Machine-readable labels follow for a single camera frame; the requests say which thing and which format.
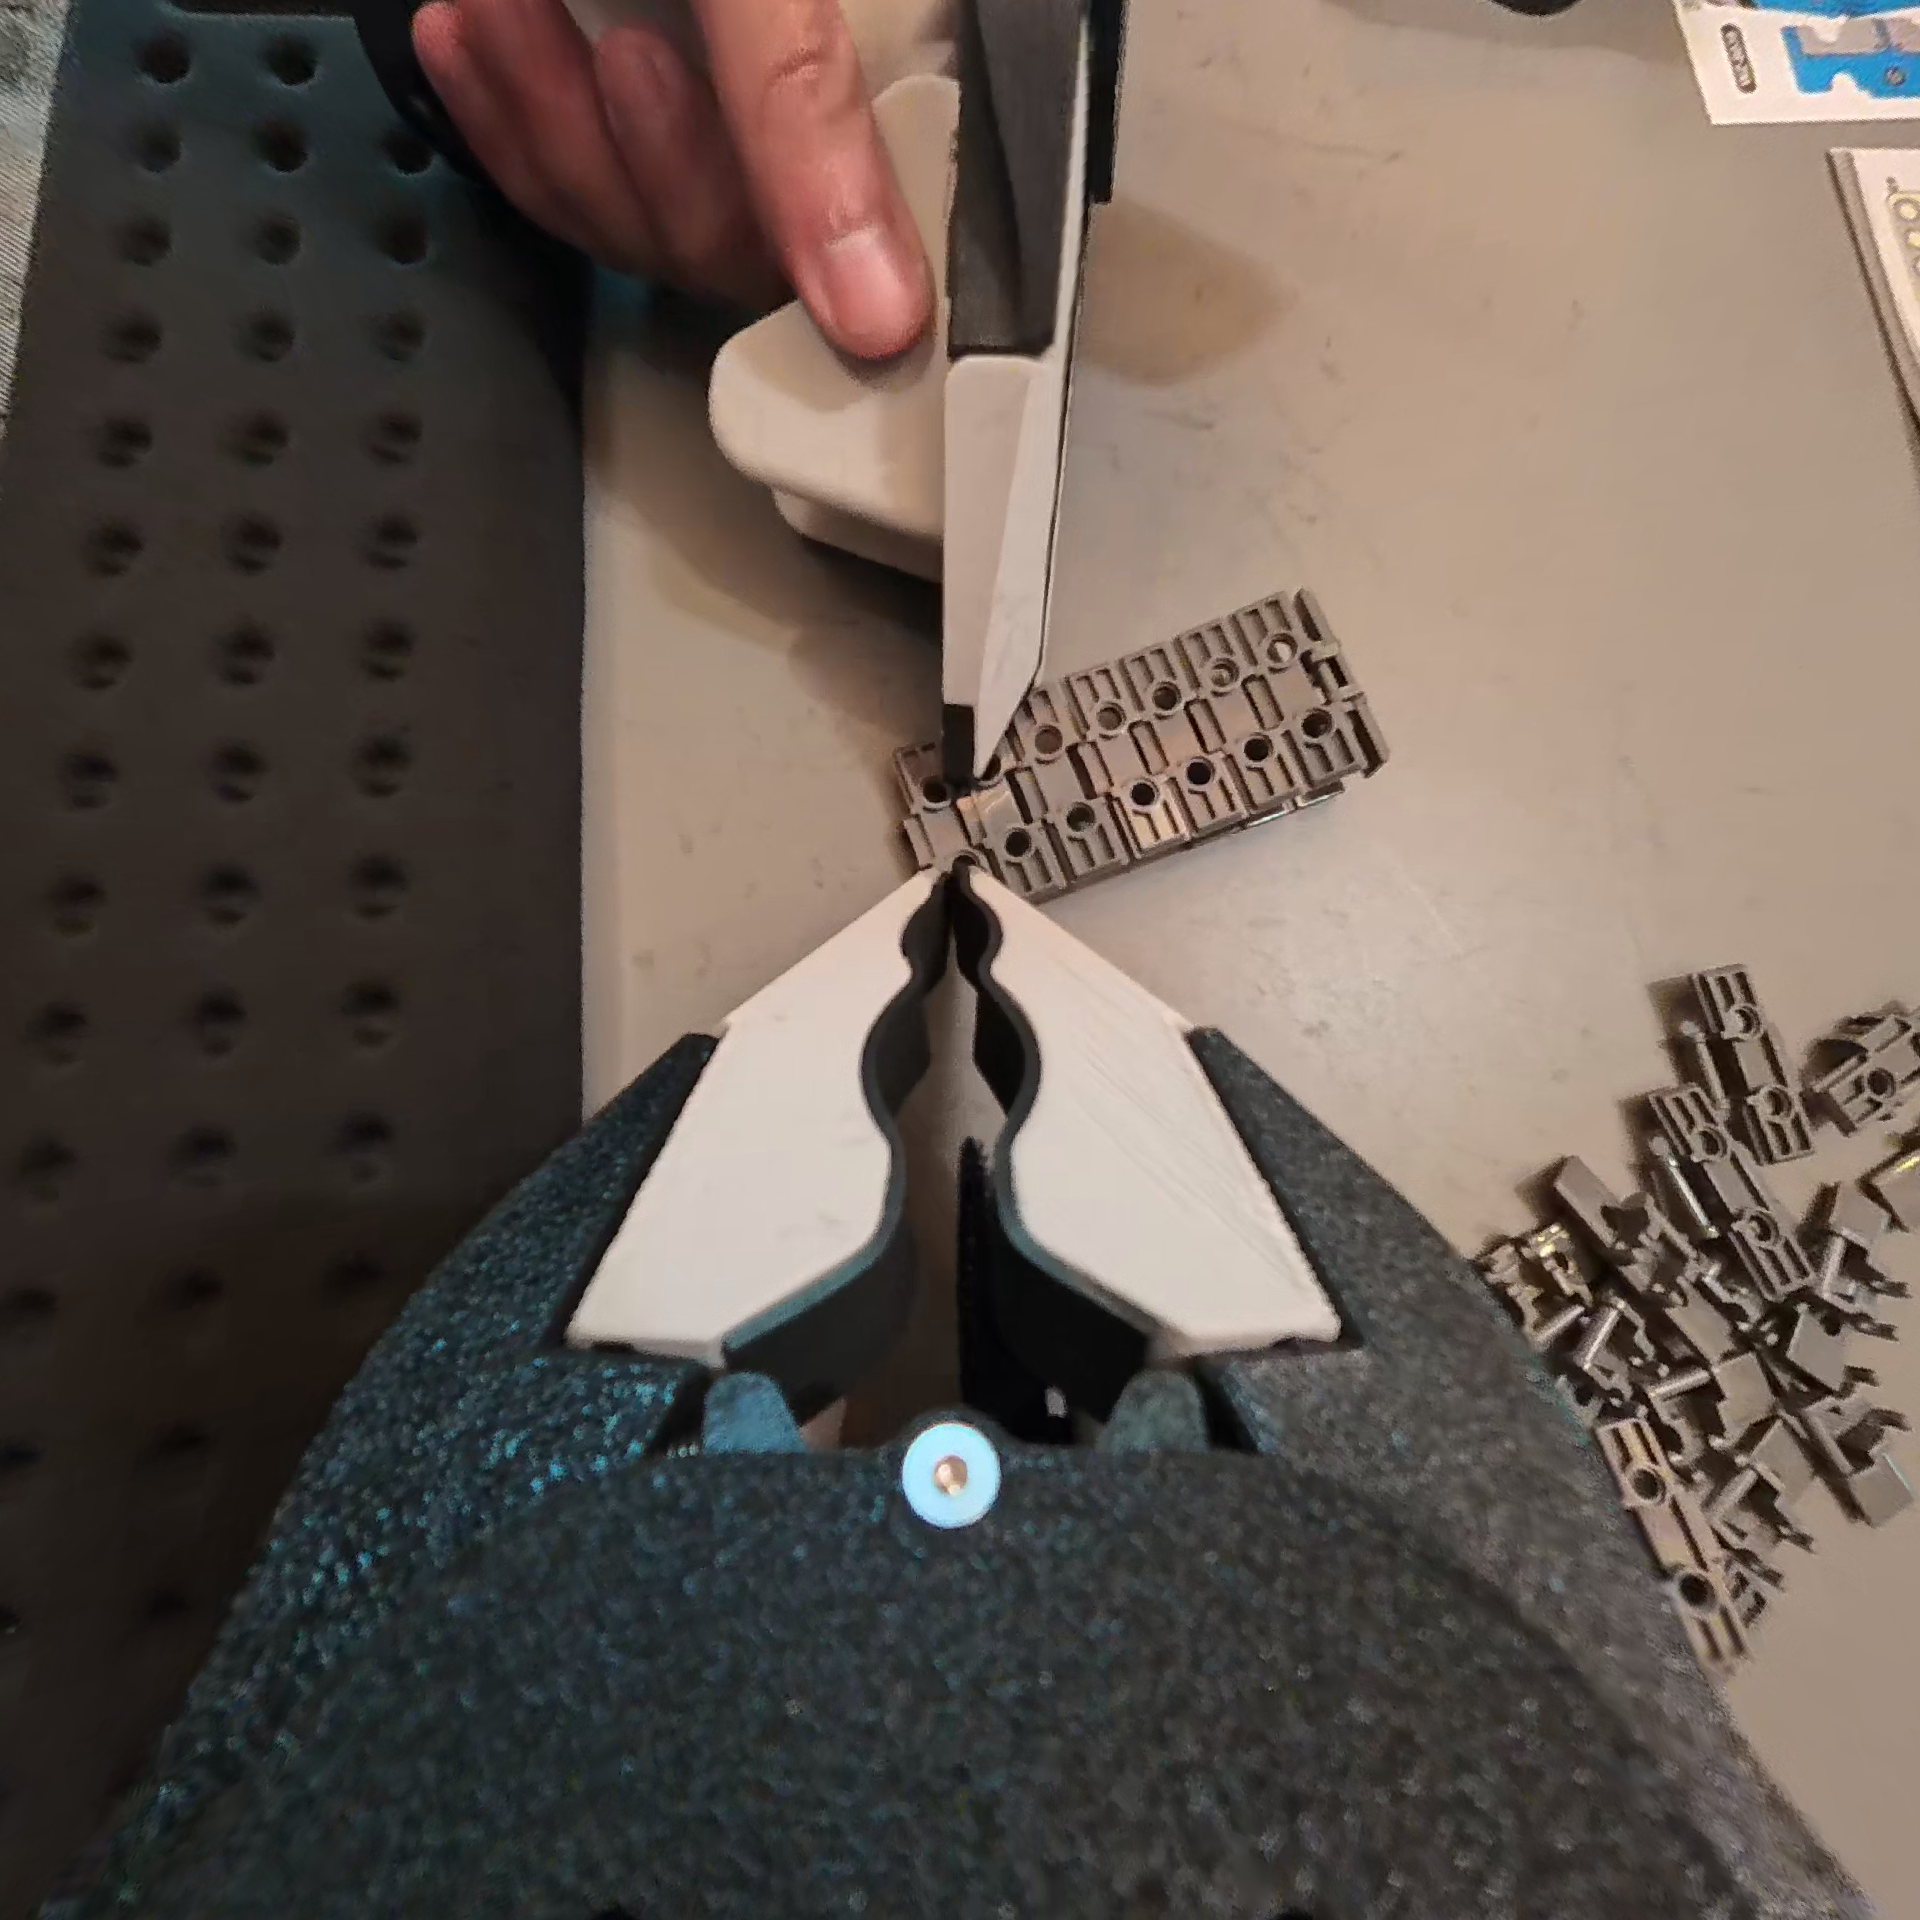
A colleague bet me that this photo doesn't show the pile of grey track links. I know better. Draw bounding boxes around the pile of grey track links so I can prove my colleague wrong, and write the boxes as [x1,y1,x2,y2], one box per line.
[1474,963,1920,1671]

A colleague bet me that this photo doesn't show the blue sticker sheet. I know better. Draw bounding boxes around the blue sticker sheet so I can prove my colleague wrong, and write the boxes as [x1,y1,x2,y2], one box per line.
[1668,0,1920,130]

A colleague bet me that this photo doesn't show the instruction booklet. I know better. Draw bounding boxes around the instruction booklet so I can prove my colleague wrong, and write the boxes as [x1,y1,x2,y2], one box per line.
[1824,142,1920,426]

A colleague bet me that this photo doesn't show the grey desk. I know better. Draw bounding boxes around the grey desk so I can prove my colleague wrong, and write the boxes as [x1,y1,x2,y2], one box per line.
[575,0,1920,1920]

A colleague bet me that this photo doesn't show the person's left hand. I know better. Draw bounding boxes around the person's left hand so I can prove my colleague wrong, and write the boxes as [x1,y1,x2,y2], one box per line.
[409,0,934,362]

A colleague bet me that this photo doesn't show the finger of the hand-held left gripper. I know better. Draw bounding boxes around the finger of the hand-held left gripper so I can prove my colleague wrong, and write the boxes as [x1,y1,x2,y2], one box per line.
[940,0,1098,784]

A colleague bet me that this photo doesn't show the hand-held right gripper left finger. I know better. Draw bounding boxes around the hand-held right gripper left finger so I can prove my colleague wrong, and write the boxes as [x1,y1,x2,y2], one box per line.
[567,870,953,1370]

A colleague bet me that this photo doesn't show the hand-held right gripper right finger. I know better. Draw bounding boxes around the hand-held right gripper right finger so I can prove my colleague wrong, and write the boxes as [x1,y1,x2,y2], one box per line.
[953,870,1343,1367]

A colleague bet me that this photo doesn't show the assembled grey track chain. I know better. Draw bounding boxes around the assembled grey track chain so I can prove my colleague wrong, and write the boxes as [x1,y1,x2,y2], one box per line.
[894,588,1391,906]

